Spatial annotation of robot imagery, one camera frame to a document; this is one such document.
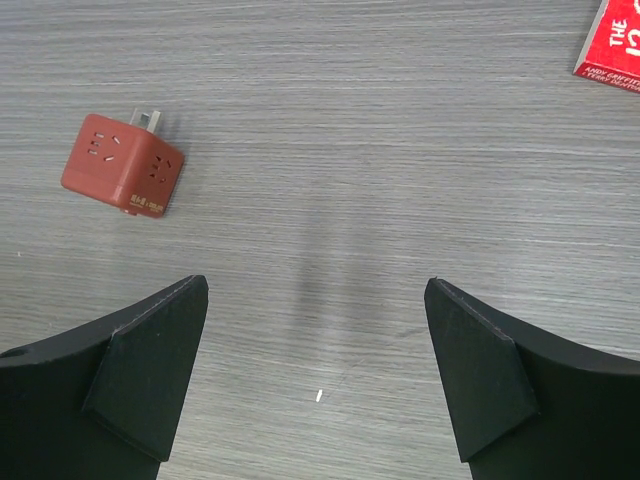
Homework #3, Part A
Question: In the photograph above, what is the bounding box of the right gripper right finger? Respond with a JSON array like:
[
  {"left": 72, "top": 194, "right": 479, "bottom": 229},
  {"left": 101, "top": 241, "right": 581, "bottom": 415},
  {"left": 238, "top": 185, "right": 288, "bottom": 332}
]
[{"left": 424, "top": 278, "right": 639, "bottom": 479}]

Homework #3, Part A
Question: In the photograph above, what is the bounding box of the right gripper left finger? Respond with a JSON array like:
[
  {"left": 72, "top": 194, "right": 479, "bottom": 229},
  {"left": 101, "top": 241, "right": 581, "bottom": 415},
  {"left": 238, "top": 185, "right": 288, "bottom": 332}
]
[{"left": 1, "top": 275, "right": 209, "bottom": 479}]

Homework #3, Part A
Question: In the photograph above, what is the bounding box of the red book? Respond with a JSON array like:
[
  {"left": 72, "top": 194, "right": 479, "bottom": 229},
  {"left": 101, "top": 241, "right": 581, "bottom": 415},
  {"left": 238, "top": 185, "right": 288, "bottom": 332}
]
[{"left": 573, "top": 0, "right": 640, "bottom": 93}]

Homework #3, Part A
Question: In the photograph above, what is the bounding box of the red cube power adapter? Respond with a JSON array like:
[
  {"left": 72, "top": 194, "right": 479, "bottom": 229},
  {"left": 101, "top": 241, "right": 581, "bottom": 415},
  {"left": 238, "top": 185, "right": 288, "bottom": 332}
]
[{"left": 61, "top": 110, "right": 185, "bottom": 218}]

